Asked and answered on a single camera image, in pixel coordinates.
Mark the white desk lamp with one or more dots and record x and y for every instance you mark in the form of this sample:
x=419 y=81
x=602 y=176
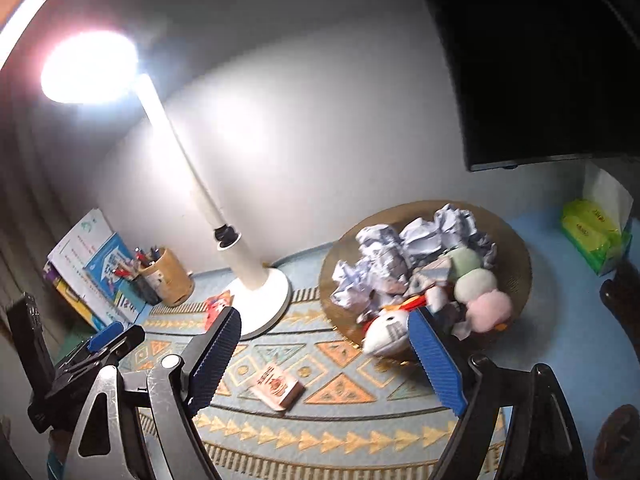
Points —
x=250 y=270

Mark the white booklet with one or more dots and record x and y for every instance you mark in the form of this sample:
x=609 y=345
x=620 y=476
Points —
x=80 y=240

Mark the wooden pen holder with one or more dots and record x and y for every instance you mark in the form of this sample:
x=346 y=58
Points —
x=170 y=280

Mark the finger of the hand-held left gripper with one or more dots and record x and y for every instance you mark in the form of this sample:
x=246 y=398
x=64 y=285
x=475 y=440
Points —
x=127 y=342
x=106 y=336

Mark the dark wooden chair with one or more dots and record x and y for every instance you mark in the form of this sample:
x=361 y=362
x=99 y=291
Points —
x=620 y=300

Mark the bunch of pens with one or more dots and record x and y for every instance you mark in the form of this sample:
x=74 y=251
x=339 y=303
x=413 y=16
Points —
x=140 y=260

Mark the three-colour dango plush toy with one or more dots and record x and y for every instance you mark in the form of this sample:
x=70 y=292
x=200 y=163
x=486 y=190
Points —
x=480 y=282

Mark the pile of papers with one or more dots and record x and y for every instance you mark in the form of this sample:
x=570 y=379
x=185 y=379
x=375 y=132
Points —
x=390 y=260

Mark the amber ribbed glass plate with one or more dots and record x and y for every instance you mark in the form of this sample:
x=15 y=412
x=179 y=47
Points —
x=515 y=270

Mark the green tissue pack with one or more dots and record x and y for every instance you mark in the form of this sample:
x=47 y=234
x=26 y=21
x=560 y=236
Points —
x=590 y=235

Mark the yellow cover book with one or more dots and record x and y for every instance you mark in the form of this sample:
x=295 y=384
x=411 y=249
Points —
x=70 y=295

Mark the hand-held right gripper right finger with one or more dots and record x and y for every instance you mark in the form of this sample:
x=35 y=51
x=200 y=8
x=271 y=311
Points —
x=440 y=365

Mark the small pink box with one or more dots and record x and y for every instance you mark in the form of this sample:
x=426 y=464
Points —
x=277 y=387

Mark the small red packet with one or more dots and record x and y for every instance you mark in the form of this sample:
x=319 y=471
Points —
x=216 y=307

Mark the white and orange plush toy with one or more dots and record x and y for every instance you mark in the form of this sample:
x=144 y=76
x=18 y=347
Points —
x=387 y=332

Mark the black flat screen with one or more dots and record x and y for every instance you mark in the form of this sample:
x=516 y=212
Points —
x=540 y=60

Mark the round dark wooden piece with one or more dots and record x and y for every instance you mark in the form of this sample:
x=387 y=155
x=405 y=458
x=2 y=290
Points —
x=620 y=440

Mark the patterned table mat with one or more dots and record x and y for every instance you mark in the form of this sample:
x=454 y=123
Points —
x=350 y=425

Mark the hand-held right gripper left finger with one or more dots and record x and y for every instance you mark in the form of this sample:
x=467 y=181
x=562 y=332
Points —
x=215 y=360

